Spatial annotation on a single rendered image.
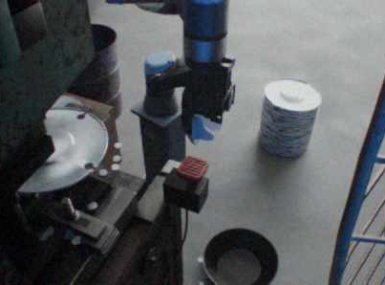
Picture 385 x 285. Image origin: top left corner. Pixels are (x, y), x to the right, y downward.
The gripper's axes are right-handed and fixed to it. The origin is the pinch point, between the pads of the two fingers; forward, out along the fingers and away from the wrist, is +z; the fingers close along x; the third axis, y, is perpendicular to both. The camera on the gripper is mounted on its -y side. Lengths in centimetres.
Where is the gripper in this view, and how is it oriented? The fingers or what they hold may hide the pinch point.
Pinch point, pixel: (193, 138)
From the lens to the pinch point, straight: 78.1
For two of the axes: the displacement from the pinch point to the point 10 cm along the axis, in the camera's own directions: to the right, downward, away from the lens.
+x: 4.1, -6.2, 6.7
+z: 0.0, 7.3, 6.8
